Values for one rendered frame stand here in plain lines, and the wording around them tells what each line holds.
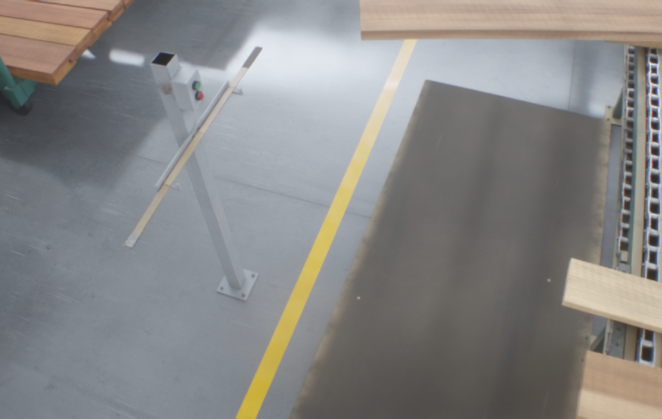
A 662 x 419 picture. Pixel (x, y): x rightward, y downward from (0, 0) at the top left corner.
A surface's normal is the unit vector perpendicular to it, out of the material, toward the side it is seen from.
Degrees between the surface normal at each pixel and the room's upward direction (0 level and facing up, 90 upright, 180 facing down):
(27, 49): 0
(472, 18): 0
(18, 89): 90
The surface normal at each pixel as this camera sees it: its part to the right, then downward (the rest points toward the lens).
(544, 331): -0.07, -0.60
